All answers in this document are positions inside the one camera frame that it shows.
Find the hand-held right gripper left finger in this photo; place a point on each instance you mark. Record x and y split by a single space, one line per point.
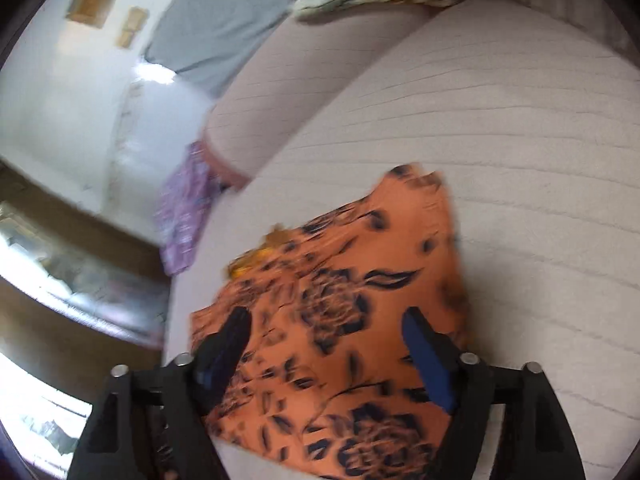
220 360

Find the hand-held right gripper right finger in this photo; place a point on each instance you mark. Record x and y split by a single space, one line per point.
430 360

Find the orange black floral shirt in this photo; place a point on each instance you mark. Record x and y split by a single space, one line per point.
340 280

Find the purple floral cloth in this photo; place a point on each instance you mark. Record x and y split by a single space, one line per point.
185 215

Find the wooden door with glass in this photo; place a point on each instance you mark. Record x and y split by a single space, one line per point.
65 275

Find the grey pillow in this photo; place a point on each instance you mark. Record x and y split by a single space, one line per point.
220 15

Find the small tan wall hanging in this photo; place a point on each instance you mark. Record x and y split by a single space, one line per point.
131 27

